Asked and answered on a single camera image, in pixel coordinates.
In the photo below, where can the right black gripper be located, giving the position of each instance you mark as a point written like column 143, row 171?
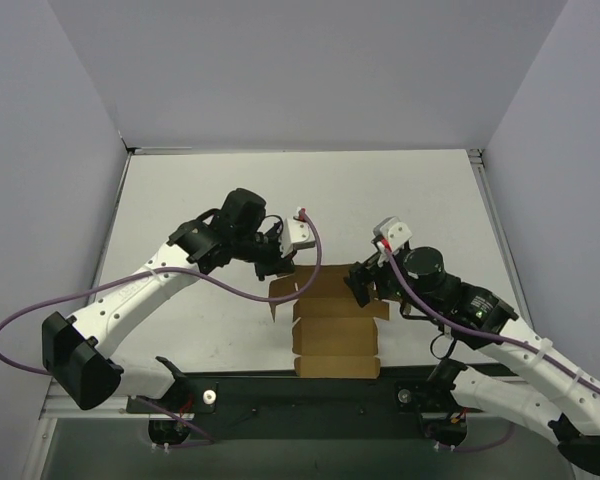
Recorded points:
column 365, row 278

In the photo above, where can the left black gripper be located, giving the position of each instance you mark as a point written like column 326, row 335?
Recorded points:
column 272, row 265

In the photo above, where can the brown cardboard paper box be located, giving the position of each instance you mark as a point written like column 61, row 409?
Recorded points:
column 332, row 336

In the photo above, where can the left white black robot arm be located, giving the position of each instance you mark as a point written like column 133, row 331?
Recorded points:
column 77, row 350

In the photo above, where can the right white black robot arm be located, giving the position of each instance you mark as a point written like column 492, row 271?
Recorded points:
column 560, row 402

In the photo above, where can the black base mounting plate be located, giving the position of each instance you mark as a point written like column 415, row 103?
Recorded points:
column 278, row 405

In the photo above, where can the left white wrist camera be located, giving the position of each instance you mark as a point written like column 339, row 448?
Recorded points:
column 296, row 234

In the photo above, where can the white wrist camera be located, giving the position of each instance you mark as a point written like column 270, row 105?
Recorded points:
column 390, row 235
column 296, row 234

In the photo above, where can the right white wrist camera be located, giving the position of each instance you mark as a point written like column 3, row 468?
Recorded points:
column 390, row 235

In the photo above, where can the aluminium table frame rail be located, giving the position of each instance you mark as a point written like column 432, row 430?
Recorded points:
column 476, row 161

